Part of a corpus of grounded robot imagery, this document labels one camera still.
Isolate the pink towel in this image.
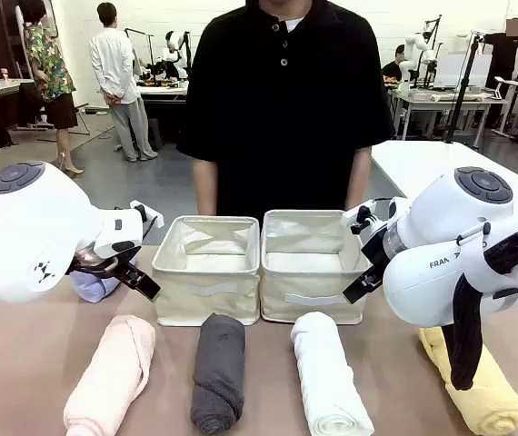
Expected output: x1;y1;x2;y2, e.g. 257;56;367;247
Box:
62;314;156;436

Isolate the yellow towel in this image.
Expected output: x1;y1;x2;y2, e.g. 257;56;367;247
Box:
417;326;518;433

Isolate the bystander in floral shirt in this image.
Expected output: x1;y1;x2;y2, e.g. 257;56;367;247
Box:
17;0;85;177

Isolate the lavender towel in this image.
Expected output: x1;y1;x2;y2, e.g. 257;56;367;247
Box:
68;261;122;304

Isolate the person's left forearm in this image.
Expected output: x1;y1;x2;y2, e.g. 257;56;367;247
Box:
346;144;374;209

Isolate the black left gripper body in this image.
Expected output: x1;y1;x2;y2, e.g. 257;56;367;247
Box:
70;243;141;279

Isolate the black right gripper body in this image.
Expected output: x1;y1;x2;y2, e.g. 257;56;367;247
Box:
360;225;400;275

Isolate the white towel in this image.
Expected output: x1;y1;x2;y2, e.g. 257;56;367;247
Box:
289;311;375;436

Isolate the bystander in white clothes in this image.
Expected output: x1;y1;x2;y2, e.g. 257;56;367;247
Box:
88;2;159;163

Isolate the black sleeved cable bundle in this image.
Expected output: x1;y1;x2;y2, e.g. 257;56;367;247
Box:
449;224;518;391

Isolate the bystander in black t-shirt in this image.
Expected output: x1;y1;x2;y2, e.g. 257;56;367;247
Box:
483;17;518;129

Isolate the seated bystander in black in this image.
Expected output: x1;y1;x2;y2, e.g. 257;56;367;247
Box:
380;44;408;86

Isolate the dark grey towel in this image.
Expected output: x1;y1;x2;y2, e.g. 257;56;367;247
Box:
189;312;246;435

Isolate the black tripod pole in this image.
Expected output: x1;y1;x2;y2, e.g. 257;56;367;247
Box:
443;30;488;146

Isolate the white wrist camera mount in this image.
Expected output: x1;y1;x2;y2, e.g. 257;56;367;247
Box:
341;197;390;237
94;199;164;259

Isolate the cream fabric storage bin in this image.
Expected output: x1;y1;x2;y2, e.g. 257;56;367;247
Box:
151;214;261;327
258;208;372;325

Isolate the grey background work table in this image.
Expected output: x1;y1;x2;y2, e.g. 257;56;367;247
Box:
392;86;511;141

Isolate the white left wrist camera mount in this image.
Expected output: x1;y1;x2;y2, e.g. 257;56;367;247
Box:
94;199;164;259

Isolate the person in black polo shirt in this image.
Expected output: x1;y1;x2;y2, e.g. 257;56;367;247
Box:
175;0;396;217

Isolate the white side table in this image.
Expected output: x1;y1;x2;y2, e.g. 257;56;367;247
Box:
370;139;518;217

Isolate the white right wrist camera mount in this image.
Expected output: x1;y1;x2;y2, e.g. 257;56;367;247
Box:
341;197;390;237

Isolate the white background work table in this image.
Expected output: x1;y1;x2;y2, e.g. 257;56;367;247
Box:
134;81;190;146

